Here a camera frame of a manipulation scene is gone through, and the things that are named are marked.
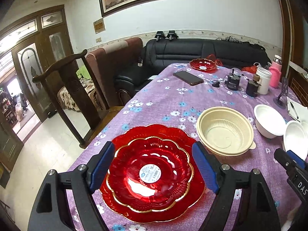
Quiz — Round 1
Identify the gold wall plaque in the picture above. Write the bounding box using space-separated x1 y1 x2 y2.
93 18 106 34

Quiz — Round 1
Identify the deep white bowl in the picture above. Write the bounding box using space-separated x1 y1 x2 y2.
254 104 287 139

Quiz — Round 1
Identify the red plate with gold rim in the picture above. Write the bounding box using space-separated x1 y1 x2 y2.
106 136 194 213

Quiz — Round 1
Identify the beige plastic bowl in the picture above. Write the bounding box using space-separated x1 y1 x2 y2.
196 106 257 156

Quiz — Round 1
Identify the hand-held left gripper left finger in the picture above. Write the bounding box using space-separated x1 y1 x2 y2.
28 141 116 231

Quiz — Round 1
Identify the large red scalloped plate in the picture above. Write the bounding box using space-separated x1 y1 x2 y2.
99 124 206 223

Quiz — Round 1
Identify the purple floral tablecloth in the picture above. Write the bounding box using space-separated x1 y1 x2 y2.
66 63 308 231

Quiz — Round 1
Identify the brown sofa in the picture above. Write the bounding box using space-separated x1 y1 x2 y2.
57 37 143 112

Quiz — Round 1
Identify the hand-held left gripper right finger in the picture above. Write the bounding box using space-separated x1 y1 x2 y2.
192 141 282 231

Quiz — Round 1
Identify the dark glass jar with handle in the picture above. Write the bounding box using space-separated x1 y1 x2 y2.
224 69 242 91

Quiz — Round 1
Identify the white jar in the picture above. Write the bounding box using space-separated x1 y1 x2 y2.
255 67 272 95

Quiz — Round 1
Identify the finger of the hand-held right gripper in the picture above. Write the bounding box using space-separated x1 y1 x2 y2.
286 150 308 169
274 148 300 175

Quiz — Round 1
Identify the black pen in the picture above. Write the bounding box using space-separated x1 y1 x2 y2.
290 102 299 119

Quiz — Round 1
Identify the white notebook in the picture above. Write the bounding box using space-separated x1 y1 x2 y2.
286 96 308 123

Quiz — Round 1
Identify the green cloth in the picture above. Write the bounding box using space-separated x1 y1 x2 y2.
76 65 90 80

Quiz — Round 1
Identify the black smartphone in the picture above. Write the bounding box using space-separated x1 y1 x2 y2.
173 70 204 86

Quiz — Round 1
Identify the small red plate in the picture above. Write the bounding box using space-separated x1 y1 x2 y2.
189 58 218 72

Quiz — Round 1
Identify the dark jar with cork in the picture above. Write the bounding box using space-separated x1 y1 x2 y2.
245 75 262 97

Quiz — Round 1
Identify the dark wooden chair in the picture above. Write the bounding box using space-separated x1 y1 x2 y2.
32 49 126 149

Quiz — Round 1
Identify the wide-rimmed white bowl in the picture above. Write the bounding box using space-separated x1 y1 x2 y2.
283 120 308 160

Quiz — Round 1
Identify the pink bottle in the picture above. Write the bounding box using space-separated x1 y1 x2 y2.
269 55 283 88

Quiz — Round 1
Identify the wooden glass-panel door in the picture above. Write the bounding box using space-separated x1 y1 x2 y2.
0 5 74 171

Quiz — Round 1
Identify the black leather sofa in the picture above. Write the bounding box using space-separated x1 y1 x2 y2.
114 38 272 94

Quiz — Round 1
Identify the patterned blanket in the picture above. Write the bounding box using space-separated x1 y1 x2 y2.
57 82 99 112

